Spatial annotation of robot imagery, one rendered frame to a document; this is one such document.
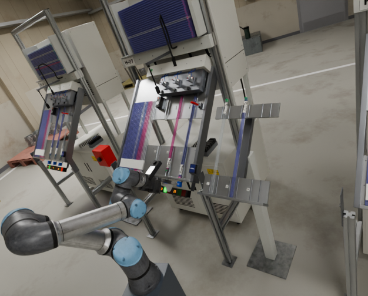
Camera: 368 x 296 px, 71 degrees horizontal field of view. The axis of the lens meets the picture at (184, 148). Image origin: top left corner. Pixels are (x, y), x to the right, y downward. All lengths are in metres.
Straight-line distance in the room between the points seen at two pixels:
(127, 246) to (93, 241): 0.15
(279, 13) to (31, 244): 7.85
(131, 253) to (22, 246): 0.40
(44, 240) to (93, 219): 0.17
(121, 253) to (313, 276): 1.15
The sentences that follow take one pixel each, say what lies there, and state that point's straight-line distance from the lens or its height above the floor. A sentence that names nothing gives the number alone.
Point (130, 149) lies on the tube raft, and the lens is 1.87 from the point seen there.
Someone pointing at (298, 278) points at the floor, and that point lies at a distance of 1.83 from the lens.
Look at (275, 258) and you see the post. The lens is 1.91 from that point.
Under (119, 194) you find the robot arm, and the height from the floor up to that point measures 0.94.
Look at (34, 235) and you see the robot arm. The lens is 1.00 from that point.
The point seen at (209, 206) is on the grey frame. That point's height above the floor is 0.53.
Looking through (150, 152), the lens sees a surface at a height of 0.81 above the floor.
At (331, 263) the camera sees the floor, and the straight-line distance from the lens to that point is 1.90.
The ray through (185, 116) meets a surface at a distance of 1.62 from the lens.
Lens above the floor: 1.54
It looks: 27 degrees down
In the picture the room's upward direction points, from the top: 21 degrees counter-clockwise
